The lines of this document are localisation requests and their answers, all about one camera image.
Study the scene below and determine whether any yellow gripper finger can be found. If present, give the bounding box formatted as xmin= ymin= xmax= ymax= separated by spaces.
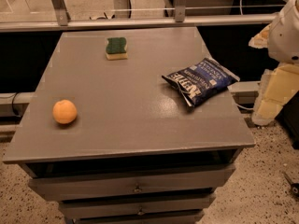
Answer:
xmin=251 ymin=63 xmax=299 ymax=126
xmin=249 ymin=25 xmax=270 ymax=49

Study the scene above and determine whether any blue chip bag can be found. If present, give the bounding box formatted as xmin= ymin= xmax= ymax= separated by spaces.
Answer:
xmin=163 ymin=58 xmax=240 ymax=107

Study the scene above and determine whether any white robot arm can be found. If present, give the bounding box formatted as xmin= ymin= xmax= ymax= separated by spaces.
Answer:
xmin=249 ymin=0 xmax=299 ymax=126

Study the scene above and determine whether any black caster wheel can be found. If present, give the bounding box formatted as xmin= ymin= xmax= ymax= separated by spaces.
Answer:
xmin=283 ymin=172 xmax=299 ymax=197

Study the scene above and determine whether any top grey drawer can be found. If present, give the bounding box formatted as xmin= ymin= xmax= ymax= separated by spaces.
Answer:
xmin=29 ymin=163 xmax=235 ymax=201

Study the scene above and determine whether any grey drawer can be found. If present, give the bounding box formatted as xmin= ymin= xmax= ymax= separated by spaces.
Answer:
xmin=59 ymin=192 xmax=216 ymax=218
xmin=76 ymin=210 xmax=204 ymax=224
xmin=29 ymin=163 xmax=235 ymax=201

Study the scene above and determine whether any middle grey drawer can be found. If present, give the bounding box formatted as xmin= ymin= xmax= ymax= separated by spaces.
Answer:
xmin=59 ymin=192 xmax=216 ymax=218

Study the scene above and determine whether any green yellow sponge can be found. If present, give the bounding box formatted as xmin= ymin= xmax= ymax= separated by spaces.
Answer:
xmin=106 ymin=37 xmax=128 ymax=60

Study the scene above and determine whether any bottom grey drawer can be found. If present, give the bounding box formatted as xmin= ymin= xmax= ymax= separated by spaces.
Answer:
xmin=76 ymin=210 xmax=204 ymax=224

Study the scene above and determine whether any grey drawer cabinet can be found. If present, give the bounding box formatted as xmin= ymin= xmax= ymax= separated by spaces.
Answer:
xmin=2 ymin=26 xmax=257 ymax=224

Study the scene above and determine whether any orange fruit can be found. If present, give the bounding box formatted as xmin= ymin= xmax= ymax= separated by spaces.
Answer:
xmin=52 ymin=100 xmax=78 ymax=124

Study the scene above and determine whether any metal railing frame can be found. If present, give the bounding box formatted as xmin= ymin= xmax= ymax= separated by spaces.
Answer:
xmin=0 ymin=0 xmax=289 ymax=32

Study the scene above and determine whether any black cable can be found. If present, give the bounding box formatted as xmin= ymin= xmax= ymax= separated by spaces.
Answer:
xmin=10 ymin=91 xmax=23 ymax=119

